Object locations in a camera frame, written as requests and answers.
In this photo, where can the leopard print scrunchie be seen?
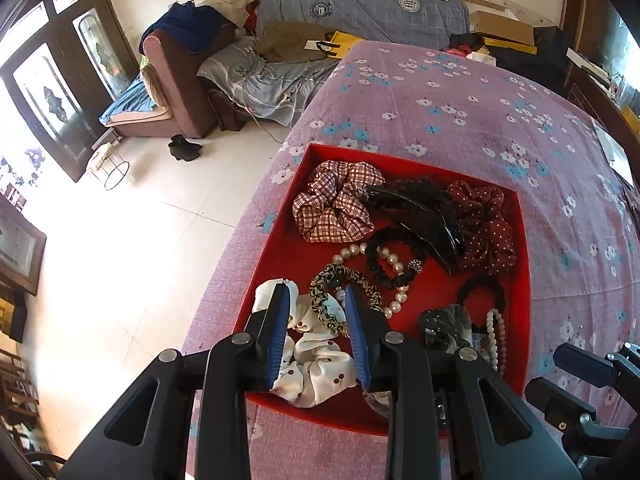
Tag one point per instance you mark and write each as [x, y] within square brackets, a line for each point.
[320, 300]

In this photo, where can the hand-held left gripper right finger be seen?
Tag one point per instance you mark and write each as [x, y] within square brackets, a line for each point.
[357, 350]

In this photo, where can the dark red dotted scrunchie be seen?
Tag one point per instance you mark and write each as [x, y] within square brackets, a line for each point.
[485, 230]

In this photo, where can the black velvet scrunchie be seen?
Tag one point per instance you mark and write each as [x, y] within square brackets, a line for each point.
[372, 260]

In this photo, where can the dark blue clothing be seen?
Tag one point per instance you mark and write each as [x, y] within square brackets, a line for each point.
[190, 22]

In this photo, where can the olive jacket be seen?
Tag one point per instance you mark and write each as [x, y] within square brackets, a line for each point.
[290, 40]

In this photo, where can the black bag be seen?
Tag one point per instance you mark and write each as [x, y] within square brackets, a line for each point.
[552, 42]

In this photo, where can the black boots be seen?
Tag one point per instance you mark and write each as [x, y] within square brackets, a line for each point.
[185, 149]

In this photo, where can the white paper sheet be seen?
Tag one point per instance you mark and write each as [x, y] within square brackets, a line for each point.
[615, 152]

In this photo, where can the yellow paper bag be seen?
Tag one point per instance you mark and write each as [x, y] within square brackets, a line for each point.
[345, 40]

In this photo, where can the red tray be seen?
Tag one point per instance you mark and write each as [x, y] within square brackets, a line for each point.
[300, 260]

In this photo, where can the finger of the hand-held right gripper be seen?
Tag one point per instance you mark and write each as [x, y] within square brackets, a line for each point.
[560, 402]
[582, 362]

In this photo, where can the framed picture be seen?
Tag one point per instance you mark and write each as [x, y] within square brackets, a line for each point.
[20, 250]

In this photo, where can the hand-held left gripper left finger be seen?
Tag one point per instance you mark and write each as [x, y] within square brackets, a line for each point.
[280, 340]

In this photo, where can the grey pillow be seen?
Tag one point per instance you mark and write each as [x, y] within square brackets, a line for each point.
[227, 60]

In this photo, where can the black lace scrunchie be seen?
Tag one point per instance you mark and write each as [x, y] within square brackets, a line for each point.
[422, 190]

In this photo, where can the dark wooden glass door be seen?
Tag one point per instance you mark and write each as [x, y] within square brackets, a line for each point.
[62, 35]

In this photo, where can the maroon armchair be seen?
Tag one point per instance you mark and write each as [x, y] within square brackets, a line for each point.
[180, 75]

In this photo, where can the blue checked sofa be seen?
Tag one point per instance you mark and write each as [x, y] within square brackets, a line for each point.
[365, 10]

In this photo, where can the cardboard box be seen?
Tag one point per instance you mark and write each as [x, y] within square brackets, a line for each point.
[500, 25]

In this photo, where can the yellow flat box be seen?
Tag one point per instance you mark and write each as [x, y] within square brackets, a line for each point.
[510, 49]

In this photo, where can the dark wooden cabinet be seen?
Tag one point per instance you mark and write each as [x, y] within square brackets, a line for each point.
[580, 10]

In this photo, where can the sheer grey organza scrunchie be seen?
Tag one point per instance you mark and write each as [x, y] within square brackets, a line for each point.
[376, 404]

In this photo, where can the black hair claw clip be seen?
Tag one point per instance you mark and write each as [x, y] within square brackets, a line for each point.
[425, 225]

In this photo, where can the black dotted organza scrunchie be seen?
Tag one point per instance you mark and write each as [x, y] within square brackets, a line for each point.
[442, 325]

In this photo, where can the red plaid scrunchie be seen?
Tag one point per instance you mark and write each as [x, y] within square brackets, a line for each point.
[330, 215]

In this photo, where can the white cherry print scrunchie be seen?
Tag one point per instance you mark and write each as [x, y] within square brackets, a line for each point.
[320, 360]

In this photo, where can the purple floral tablecloth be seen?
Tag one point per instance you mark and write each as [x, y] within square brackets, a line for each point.
[475, 125]

